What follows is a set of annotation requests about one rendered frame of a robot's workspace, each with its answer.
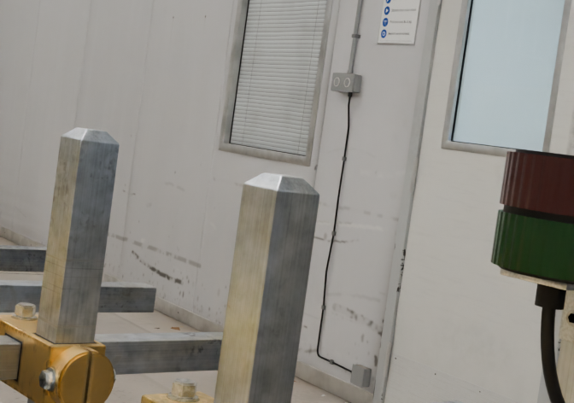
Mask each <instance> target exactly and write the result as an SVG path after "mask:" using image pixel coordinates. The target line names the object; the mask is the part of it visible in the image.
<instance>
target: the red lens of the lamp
mask: <svg viewBox="0 0 574 403"><path fill-rule="evenodd" d="M499 203H500V204H504V205H508V206H512V207H520V208H524V209H529V210H535V211H540V212H545V213H555V214H561V215H566V216H572V217H574V160H573V159H566V158H559V157H552V156H545V155H533V154H526V153H519V152H512V151H507V156H506V162H505V168H504V173H503V179H502V186H501V196H500V202H499Z"/></svg>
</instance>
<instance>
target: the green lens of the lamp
mask: <svg viewBox="0 0 574 403"><path fill-rule="evenodd" d="M490 262H491V263H493V264H495V265H498V266H502V267H505V268H508V269H511V270H514V271H518V272H525V273H529V274H534V275H538V276H543V277H551V278H557V279H562V280H567V281H573V282H574V224H567V223H562V222H557V221H551V220H545V219H537V218H531V217H527V216H522V215H517V214H514V213H507V212H504V211H503V209H499V210H498V214H497V220H496V226H495V237H494V242H493V248H492V255H491V261H490Z"/></svg>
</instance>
